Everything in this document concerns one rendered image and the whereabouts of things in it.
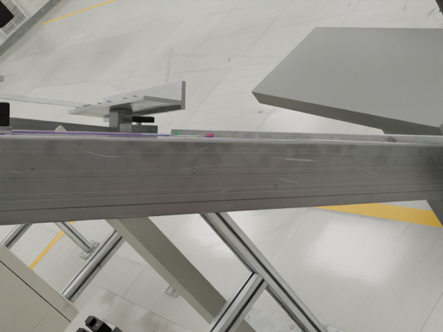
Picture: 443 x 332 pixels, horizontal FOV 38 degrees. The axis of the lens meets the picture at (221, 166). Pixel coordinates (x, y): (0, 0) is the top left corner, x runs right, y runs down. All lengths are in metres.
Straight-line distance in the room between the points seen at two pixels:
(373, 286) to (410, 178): 1.07
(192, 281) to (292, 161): 1.07
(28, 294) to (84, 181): 1.59
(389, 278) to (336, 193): 1.14
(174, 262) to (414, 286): 0.61
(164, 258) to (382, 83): 0.67
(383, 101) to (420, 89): 0.07
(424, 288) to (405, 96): 0.65
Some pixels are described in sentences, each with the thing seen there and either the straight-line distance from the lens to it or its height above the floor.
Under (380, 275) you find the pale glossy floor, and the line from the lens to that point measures 1.79.
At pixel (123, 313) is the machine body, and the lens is 1.18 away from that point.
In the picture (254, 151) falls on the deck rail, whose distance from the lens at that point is 0.57.
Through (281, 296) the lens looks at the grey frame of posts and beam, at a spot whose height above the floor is 0.23.
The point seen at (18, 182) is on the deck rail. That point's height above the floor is 1.09.
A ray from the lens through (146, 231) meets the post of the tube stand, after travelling 1.55.
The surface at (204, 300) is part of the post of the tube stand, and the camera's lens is 1.67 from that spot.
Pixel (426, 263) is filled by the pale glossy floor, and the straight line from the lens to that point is 1.75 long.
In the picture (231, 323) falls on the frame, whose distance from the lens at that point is 1.51.
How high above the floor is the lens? 1.22
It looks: 27 degrees down
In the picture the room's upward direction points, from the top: 39 degrees counter-clockwise
